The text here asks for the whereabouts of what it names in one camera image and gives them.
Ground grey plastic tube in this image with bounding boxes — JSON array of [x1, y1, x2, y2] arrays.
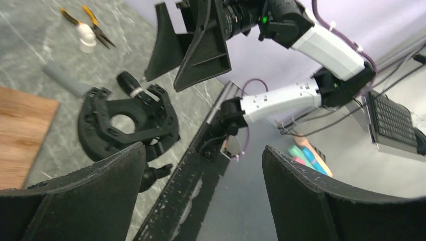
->
[[42, 61, 93, 98]]

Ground black front rail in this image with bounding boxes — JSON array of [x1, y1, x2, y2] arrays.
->
[[134, 82, 238, 240]]

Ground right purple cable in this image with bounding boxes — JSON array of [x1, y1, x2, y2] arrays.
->
[[233, 0, 378, 162]]

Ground keyboard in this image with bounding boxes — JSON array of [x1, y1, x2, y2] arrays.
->
[[364, 90, 425, 156]]

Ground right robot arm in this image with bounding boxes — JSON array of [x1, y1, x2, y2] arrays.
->
[[145, 1, 376, 135]]

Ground shock mount mic stand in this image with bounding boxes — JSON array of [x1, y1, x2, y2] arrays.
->
[[77, 84, 181, 194]]

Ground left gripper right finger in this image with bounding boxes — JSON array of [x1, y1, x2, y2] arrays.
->
[[262, 145, 425, 240]]

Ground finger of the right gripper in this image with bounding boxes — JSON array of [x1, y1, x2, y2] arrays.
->
[[144, 3, 193, 82], [173, 1, 231, 92]]

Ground white pipe fitting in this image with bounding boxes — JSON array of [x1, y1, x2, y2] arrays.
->
[[77, 23, 97, 54]]

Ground coloured objects on floor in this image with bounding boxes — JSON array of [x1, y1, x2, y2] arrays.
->
[[294, 137, 333, 177]]

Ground wooden board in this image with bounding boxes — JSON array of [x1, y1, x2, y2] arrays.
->
[[1, 87, 60, 189]]

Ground yellow handled pliers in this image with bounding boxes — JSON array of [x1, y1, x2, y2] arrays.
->
[[60, 5, 116, 49]]

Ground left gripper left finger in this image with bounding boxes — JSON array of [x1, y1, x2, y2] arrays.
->
[[1, 142, 146, 240]]

